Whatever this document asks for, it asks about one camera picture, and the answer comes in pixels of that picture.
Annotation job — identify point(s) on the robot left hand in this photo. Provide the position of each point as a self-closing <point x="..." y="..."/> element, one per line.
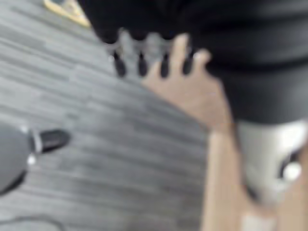
<point x="252" y="60"/>

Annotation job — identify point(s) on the light wooden cabinet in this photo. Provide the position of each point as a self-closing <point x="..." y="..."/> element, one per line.
<point x="221" y="168"/>

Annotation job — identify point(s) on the yellow-edged flat object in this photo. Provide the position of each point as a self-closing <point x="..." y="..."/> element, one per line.
<point x="72" y="12"/>

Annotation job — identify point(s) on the dark robot foot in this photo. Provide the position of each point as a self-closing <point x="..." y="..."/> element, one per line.
<point x="51" y="139"/>

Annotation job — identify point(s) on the silver robot leg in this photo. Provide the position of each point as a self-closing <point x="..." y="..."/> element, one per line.
<point x="12" y="154"/>

